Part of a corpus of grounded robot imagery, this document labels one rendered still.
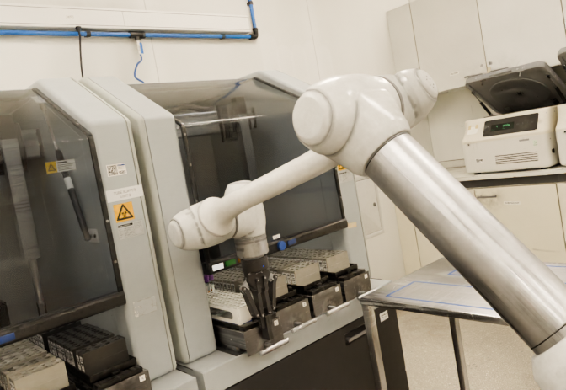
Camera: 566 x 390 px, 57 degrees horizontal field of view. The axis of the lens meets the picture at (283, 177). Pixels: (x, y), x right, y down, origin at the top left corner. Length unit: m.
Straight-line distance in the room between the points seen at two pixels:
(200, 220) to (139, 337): 0.38
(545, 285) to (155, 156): 1.03
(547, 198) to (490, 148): 0.45
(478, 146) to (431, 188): 2.74
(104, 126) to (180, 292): 0.50
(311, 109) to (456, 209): 0.28
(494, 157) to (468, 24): 0.96
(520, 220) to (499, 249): 2.71
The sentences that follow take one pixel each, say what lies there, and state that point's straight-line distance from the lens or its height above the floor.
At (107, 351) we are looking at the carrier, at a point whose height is 0.86.
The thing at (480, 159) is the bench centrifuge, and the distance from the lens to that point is 3.57.
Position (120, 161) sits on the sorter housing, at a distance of 1.42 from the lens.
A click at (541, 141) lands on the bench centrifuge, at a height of 1.07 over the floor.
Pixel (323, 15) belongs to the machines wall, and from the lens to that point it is 3.72.
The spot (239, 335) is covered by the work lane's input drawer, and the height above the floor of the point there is 0.79.
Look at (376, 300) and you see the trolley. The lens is 1.51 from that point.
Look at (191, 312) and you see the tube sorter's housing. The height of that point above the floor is 0.87.
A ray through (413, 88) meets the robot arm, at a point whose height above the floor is 1.35.
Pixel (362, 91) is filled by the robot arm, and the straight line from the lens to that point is 0.89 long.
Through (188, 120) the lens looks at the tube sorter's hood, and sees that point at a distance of 1.55.
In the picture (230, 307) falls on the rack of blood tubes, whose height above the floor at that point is 0.86.
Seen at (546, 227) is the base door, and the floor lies 0.56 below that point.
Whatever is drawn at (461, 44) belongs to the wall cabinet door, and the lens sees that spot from 3.92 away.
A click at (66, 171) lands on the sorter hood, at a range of 1.36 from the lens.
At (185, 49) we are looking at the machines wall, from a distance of 2.94.
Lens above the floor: 1.28
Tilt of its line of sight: 3 degrees down
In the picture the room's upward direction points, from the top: 10 degrees counter-clockwise
